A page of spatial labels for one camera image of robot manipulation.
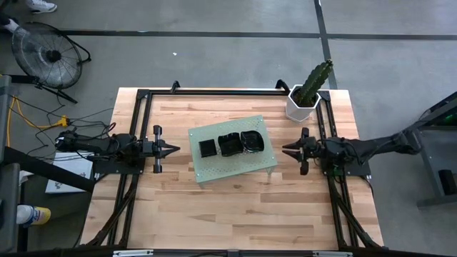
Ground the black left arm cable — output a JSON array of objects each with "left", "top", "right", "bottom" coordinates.
[{"left": 71, "top": 121, "right": 119, "bottom": 143}]

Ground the white and yellow bottle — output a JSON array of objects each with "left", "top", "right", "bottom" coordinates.
[{"left": 16, "top": 203, "right": 52, "bottom": 227}]

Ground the black wavy mini plate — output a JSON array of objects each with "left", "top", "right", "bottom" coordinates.
[{"left": 240, "top": 130, "right": 266, "bottom": 154}]

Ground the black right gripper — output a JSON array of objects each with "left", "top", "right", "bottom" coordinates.
[{"left": 281, "top": 126, "right": 325, "bottom": 176}]

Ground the black metal beam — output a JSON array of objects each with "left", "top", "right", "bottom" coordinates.
[{"left": 0, "top": 146, "right": 97, "bottom": 193}]

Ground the black box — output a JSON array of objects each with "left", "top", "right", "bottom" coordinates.
[{"left": 438, "top": 168, "right": 457, "bottom": 196}]

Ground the small black square mini plate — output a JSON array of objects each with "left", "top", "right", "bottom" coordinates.
[{"left": 198, "top": 138, "right": 218, "bottom": 158}]

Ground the black aluminium rig frame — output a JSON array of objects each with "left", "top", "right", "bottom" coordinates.
[{"left": 80, "top": 79, "right": 385, "bottom": 257}]

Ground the dark grey equipment stand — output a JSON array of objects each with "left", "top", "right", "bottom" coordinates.
[{"left": 406, "top": 91, "right": 457, "bottom": 208}]

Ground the white paper booklet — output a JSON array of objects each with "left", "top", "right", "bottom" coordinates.
[{"left": 45, "top": 152, "right": 94, "bottom": 195}]

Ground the white hexagonal planter pot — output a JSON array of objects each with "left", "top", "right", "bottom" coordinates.
[{"left": 285, "top": 84, "right": 322, "bottom": 123}]

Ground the green cactus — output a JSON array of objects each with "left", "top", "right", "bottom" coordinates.
[{"left": 297, "top": 59, "right": 334, "bottom": 107}]

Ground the black floor fan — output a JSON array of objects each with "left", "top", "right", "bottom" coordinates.
[{"left": 10, "top": 21, "right": 92, "bottom": 104}]

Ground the yellow cable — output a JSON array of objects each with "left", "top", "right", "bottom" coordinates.
[{"left": 6, "top": 95, "right": 70, "bottom": 147}]

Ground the person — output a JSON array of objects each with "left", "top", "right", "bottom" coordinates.
[{"left": 0, "top": 0, "right": 58, "bottom": 35}]

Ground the green perforated metal shelf riser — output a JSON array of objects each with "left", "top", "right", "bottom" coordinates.
[{"left": 187, "top": 114, "right": 278, "bottom": 185}]

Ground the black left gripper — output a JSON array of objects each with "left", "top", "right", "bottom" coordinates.
[{"left": 142, "top": 124, "right": 181, "bottom": 174}]

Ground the black flared square mini plate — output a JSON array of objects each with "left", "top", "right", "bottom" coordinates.
[{"left": 217, "top": 131, "right": 244, "bottom": 158}]

